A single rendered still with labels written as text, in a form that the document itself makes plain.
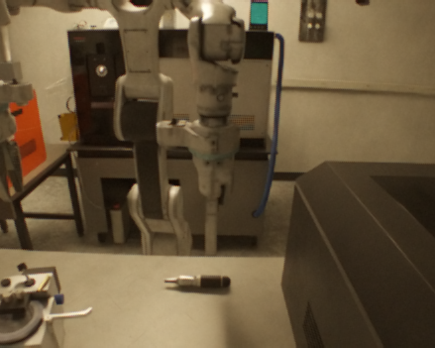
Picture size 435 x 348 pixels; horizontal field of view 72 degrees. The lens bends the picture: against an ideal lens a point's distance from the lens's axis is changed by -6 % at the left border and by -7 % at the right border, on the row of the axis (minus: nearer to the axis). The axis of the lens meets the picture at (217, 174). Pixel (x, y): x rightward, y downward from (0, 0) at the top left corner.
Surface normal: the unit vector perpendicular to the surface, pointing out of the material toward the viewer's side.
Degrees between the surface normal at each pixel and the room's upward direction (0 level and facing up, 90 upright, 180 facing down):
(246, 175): 90
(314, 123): 90
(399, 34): 90
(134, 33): 101
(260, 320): 0
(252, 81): 90
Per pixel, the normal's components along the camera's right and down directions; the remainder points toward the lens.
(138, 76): -0.10, 0.60
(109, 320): 0.02, -0.92
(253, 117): 0.00, 0.39
